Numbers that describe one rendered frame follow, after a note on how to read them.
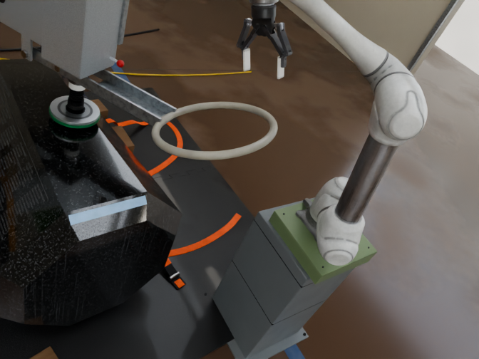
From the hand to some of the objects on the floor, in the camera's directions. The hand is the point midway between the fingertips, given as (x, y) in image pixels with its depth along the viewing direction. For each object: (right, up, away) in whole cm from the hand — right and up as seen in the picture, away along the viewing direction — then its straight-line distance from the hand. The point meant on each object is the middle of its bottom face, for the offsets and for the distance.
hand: (263, 70), depth 131 cm
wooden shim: (-103, -122, +51) cm, 168 cm away
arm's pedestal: (+1, -118, +112) cm, 162 cm away
